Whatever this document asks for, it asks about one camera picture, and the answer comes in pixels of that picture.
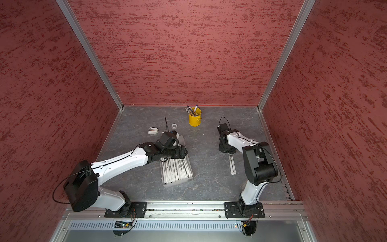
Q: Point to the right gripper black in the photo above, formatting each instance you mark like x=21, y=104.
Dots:
x=232, y=151

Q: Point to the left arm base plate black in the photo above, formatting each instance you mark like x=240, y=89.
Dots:
x=134, y=210

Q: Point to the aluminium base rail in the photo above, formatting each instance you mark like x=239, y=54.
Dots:
x=198, y=210

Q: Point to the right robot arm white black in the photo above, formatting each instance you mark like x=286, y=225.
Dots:
x=259, y=165

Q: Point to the left aluminium corner post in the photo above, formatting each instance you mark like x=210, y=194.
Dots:
x=82, y=38

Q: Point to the yellow metal cup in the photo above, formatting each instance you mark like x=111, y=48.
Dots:
x=195, y=121

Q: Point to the aluminium corner post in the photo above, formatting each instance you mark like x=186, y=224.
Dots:
x=292, y=38
x=82, y=38

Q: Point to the pens in yellow cup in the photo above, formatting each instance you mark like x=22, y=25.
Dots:
x=191, y=112

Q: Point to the perforated cable duct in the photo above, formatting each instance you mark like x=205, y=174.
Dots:
x=158, y=225

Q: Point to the translucent plastic storage box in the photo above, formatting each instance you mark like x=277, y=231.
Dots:
x=185, y=179

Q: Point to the right aluminium corner post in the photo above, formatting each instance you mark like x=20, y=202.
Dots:
x=292, y=38

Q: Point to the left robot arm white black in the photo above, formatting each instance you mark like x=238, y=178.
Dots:
x=84, y=187

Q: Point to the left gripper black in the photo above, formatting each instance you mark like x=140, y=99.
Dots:
x=178, y=149

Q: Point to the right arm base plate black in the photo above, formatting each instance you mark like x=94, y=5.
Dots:
x=241, y=210

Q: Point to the white plastic clip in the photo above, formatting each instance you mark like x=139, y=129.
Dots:
x=153, y=131

